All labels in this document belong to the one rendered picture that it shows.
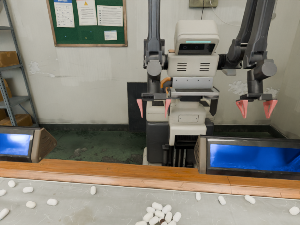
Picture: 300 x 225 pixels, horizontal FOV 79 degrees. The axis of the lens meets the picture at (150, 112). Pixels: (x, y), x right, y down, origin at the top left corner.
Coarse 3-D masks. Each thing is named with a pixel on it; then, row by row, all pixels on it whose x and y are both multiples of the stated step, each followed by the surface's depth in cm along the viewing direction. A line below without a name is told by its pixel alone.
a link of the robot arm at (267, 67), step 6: (246, 60) 76; (264, 60) 68; (270, 60) 68; (246, 66) 76; (252, 66) 75; (258, 66) 71; (264, 66) 67; (270, 66) 67; (258, 72) 69; (264, 72) 67; (270, 72) 67; (258, 78) 72; (264, 78) 70
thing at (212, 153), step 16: (208, 144) 37; (224, 144) 37; (240, 144) 37; (256, 144) 36; (272, 144) 36; (288, 144) 36; (208, 160) 36; (224, 160) 36; (240, 160) 36; (256, 160) 36; (272, 160) 36; (288, 160) 35; (240, 176) 36; (256, 176) 36; (272, 176) 35; (288, 176) 35
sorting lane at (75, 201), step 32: (32, 192) 71; (64, 192) 71; (96, 192) 71; (128, 192) 71; (160, 192) 71; (192, 192) 71; (0, 224) 59; (32, 224) 59; (64, 224) 59; (96, 224) 59; (128, 224) 59; (192, 224) 59; (224, 224) 59; (256, 224) 59; (288, 224) 59
